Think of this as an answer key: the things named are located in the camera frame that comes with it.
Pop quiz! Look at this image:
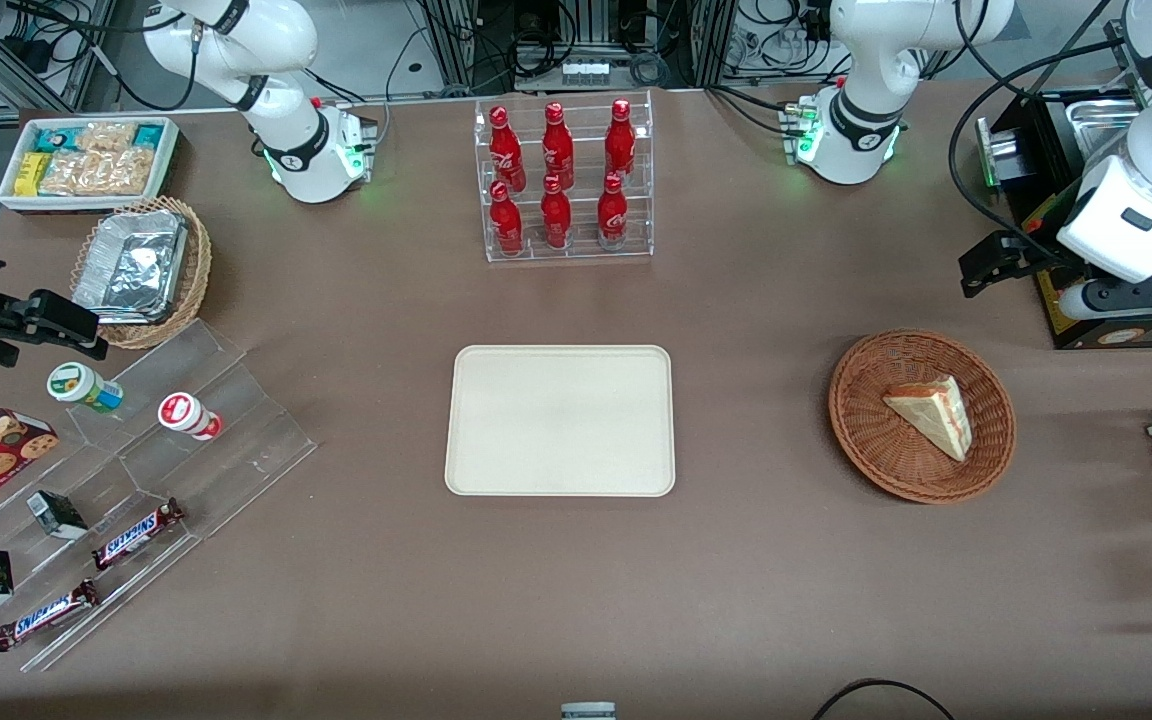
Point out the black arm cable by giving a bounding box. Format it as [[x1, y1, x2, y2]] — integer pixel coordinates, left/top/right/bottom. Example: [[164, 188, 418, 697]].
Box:
[[948, 30, 1132, 263]]

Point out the clear bag of crackers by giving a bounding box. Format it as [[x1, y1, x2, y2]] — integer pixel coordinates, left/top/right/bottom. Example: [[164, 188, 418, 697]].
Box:
[[40, 122, 159, 197]]

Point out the light wicker basket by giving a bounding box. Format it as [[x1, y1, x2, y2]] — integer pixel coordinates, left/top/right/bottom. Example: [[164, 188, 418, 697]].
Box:
[[70, 196, 214, 351]]

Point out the yellow snack pack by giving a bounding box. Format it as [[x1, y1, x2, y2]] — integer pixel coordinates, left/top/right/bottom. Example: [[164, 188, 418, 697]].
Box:
[[14, 152, 53, 198]]

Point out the aluminium frame rack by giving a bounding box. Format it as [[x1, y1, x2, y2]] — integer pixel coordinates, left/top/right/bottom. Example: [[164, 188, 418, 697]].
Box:
[[414, 0, 737, 93]]

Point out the clear acrylic bottle rack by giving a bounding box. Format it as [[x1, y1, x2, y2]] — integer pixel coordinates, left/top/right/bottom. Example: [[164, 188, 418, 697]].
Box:
[[474, 90, 655, 264]]

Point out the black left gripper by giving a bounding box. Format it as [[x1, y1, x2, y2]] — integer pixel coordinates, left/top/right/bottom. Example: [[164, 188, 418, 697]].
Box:
[[958, 232, 1152, 323]]

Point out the green lidded yoghurt cup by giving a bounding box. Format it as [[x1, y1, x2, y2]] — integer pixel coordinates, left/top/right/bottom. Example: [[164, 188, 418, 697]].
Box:
[[46, 362, 125, 415]]

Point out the small black box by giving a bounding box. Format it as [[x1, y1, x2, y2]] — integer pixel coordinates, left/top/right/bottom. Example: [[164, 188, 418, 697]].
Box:
[[26, 489, 90, 542]]

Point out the white plastic snack bin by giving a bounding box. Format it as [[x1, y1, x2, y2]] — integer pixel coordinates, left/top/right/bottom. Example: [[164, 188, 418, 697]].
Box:
[[0, 116, 181, 214]]

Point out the beige plastic tray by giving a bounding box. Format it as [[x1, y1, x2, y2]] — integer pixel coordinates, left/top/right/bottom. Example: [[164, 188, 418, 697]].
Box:
[[445, 345, 676, 497]]

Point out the Snickers chocolate bar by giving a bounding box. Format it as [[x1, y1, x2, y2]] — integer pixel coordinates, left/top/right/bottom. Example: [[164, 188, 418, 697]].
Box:
[[92, 497, 186, 572], [0, 578, 101, 654]]

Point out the clear acrylic stepped stand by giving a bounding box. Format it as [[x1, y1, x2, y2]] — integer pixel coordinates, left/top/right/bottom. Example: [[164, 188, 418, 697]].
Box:
[[0, 319, 318, 674]]

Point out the aluminium foil container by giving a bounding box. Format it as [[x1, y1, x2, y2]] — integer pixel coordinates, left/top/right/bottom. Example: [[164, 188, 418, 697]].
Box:
[[73, 209, 190, 325]]

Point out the red lidded yoghurt cup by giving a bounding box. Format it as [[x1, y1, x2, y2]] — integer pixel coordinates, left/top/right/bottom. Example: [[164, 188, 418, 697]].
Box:
[[157, 392, 224, 442]]

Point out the brown wicker basket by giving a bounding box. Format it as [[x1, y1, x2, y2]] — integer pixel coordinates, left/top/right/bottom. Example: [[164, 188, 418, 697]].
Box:
[[829, 330, 1017, 504]]

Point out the black appliance with metal tray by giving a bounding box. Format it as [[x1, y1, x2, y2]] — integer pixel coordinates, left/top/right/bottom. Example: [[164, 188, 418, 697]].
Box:
[[974, 85, 1152, 351]]

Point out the red cola bottle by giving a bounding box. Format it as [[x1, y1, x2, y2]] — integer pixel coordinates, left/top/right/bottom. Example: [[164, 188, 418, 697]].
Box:
[[597, 172, 629, 249], [541, 101, 576, 191], [540, 175, 573, 251], [604, 98, 637, 181], [489, 180, 525, 257], [488, 105, 528, 193]]

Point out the triangular wrapped sandwich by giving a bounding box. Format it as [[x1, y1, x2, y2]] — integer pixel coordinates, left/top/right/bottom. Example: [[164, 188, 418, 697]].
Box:
[[883, 375, 973, 462]]

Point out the black cable loop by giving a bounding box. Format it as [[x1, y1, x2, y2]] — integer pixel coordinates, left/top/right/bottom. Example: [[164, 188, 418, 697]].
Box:
[[812, 678, 958, 720]]

